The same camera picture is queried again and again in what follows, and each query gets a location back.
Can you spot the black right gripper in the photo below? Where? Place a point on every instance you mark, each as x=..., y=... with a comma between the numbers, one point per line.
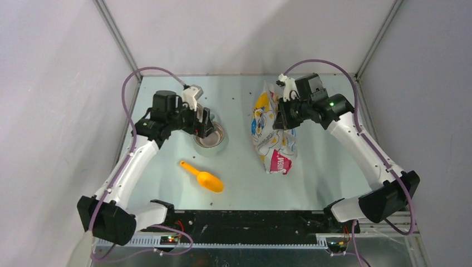
x=281, y=121

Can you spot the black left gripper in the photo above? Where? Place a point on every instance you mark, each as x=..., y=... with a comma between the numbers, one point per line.
x=200, y=129

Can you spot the white yellow pet food bag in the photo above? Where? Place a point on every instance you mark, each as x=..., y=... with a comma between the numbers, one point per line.
x=276, y=149

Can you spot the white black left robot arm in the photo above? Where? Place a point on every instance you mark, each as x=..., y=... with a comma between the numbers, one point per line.
x=106, y=214

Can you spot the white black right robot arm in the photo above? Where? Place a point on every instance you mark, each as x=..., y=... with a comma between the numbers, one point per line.
x=306, y=99

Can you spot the steel bowl in green stand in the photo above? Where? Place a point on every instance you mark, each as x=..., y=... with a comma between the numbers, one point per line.
x=215, y=143

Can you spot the orange plastic scoop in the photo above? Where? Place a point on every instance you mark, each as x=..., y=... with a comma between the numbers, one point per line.
x=205, y=179

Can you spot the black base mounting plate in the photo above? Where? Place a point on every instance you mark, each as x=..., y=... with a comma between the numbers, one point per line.
x=256, y=226

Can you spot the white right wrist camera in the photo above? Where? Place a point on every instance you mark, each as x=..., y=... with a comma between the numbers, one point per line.
x=290, y=91

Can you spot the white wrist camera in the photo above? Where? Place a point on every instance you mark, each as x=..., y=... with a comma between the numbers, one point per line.
x=290, y=91
x=191, y=95

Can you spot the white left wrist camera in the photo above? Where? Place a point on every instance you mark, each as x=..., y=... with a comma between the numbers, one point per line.
x=191, y=95

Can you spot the grey slotted cable duct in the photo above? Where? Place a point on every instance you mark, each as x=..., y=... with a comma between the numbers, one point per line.
x=149, y=241

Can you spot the aluminium frame post left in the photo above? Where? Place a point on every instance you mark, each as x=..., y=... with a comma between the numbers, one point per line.
x=115, y=32

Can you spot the aluminium frame post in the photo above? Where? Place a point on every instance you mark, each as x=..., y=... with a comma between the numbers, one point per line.
x=115, y=32
x=380, y=34

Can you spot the aluminium frame post right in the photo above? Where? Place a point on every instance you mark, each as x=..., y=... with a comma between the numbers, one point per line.
x=380, y=34

